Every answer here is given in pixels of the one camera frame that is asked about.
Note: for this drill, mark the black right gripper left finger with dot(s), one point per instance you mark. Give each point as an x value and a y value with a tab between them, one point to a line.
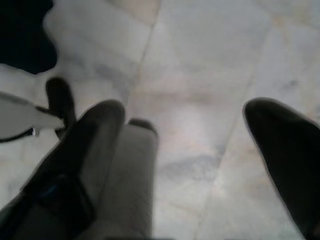
75	155

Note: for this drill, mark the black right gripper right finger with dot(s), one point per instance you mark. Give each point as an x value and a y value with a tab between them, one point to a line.
287	155

